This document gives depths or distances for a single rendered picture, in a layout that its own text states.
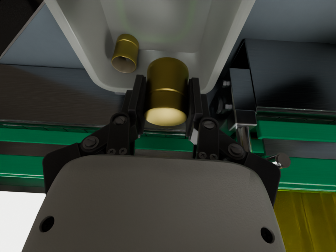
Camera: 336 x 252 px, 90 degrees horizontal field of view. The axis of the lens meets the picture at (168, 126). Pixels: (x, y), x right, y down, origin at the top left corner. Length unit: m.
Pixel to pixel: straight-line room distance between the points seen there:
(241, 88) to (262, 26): 0.11
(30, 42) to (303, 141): 0.46
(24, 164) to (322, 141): 0.45
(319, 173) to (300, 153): 0.03
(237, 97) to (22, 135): 0.37
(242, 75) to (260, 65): 0.04
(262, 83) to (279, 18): 0.10
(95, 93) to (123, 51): 0.13
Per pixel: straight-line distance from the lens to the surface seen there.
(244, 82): 0.26
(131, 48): 0.27
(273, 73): 0.29
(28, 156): 0.38
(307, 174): 0.27
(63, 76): 0.41
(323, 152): 0.29
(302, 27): 0.34
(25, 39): 0.41
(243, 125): 0.21
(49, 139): 0.37
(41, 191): 0.55
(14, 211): 0.58
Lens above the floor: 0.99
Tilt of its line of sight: 23 degrees down
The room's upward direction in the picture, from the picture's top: 177 degrees counter-clockwise
